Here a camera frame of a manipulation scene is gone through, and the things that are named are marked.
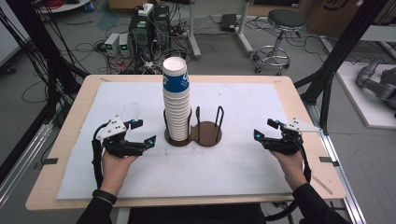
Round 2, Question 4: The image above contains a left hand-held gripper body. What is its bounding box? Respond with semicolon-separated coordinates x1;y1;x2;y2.
95;115;148;159

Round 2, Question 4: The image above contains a stack of paper cups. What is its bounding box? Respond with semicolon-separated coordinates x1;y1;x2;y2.
162;56;192;143

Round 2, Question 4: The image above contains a black wristband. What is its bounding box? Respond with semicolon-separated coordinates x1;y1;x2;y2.
92;189;119;205

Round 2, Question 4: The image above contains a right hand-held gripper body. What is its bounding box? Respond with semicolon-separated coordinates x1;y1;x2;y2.
262;117;323;156

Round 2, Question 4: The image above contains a brown wire cup holder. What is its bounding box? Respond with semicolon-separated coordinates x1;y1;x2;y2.
163;105;225;148

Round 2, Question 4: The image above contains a grey power supply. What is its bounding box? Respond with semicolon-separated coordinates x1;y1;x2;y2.
119;33;132;58
104;32;121;58

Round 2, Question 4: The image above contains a round white table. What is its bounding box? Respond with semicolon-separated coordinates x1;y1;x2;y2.
36;0;92;14

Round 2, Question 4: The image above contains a cardboard box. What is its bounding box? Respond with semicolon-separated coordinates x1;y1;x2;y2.
305;0;396;39

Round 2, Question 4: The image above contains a white power adapter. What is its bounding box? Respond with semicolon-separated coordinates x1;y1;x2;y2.
137;3;155;18

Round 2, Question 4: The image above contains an aluminium rail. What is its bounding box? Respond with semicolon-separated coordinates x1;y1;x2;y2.
305;102;369;224
0;120;54;207

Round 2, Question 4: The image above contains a person's right hand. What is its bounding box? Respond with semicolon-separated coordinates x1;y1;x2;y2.
269;149;309;191

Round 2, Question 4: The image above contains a right hand-held gripper cable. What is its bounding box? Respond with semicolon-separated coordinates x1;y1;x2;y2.
264;135;313;223

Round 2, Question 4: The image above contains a left hand-held gripper cable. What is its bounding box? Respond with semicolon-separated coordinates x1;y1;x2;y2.
91;121;110;189

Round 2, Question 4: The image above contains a white platform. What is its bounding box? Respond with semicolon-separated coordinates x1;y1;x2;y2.
335;61;396;131

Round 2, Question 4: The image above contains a black floor box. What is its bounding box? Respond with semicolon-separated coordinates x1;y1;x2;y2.
219;13;238;33

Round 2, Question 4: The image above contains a person's left hand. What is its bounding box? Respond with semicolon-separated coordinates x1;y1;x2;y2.
99;151;140;197

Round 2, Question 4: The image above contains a light tape strip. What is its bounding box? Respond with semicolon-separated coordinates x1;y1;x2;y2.
311;175;334;196

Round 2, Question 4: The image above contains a black round stool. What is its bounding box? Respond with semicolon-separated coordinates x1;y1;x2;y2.
252;8;308;77

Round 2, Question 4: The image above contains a black metal frame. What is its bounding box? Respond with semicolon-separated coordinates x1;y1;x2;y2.
293;0;386;135
0;0;90;185

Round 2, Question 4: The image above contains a white foam mat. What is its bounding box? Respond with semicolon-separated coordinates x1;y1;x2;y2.
55;80;295;201

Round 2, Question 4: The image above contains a tangle of floor cables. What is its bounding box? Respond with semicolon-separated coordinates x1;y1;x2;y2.
21;6;219;76

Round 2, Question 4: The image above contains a white desk leg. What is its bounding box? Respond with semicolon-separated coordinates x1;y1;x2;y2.
186;0;203;61
235;0;255;58

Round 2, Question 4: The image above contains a black computer tower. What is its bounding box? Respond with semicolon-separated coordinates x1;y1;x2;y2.
128;5;171;62

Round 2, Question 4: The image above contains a hand-held gripper cable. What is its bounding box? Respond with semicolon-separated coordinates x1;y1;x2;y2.
264;135;313;223
91;121;110;189

